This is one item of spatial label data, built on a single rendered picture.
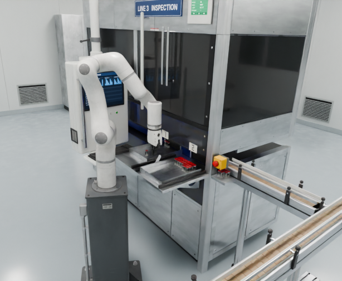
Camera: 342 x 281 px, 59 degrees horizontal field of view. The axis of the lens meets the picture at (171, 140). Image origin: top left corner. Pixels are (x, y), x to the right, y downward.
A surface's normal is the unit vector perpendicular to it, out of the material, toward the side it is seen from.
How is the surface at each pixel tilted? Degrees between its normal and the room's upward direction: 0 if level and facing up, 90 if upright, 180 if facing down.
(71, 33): 90
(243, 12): 90
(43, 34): 90
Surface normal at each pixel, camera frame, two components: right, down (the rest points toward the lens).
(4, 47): 0.61, 0.30
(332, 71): -0.79, 0.19
